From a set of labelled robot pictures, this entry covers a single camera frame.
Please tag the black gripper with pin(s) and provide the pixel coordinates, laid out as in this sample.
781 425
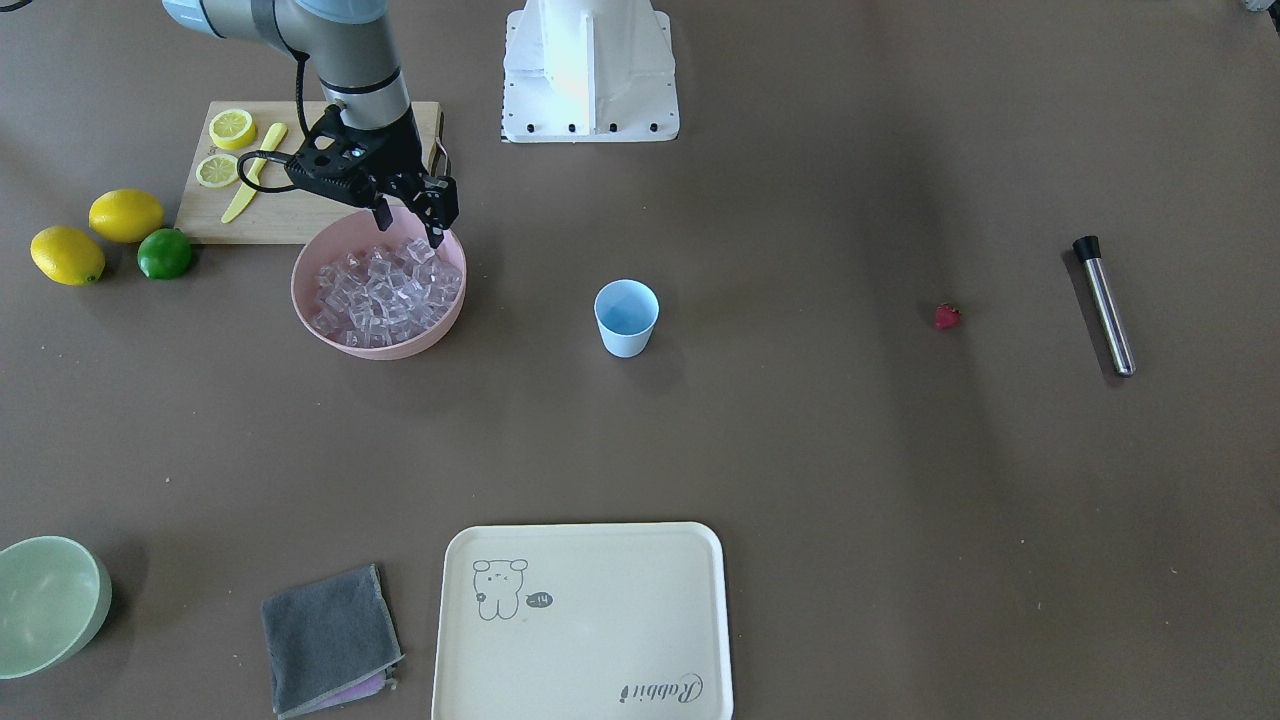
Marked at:
398 150

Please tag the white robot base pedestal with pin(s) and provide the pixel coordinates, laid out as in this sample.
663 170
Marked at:
589 72

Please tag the red strawberry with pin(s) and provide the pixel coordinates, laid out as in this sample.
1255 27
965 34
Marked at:
947 316

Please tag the pile of clear ice cubes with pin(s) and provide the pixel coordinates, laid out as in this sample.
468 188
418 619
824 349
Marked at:
383 296

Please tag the bamboo cutting board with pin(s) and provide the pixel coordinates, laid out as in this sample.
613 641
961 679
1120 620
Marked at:
291 218

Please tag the lemon slice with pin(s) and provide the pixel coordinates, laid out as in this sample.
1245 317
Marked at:
217 171
232 129

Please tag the pink bowl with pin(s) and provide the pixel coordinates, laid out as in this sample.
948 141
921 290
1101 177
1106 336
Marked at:
358 231

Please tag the whole lemon near board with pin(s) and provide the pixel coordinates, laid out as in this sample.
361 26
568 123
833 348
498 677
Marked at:
126 215

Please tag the yellow plastic knife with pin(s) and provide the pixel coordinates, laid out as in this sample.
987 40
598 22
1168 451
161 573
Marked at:
247 189

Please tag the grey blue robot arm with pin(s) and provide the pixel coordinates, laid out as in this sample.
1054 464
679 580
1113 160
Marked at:
349 42

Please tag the lower lemon slice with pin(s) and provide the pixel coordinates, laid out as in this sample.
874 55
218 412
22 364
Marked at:
217 171

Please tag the green lime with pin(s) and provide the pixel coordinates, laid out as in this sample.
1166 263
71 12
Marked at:
165 254

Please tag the cream rabbit tray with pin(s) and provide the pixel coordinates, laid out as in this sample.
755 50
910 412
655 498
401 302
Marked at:
584 621

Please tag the pale green bowl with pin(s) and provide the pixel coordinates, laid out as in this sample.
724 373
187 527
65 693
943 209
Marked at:
55 595

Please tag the light blue cup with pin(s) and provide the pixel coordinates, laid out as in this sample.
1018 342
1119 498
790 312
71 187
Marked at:
626 312

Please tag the upper lemon slice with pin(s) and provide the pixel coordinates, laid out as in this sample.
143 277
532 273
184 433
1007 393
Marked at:
232 129

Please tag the grey folded cloth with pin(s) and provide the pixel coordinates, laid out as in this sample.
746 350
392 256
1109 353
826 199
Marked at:
329 642

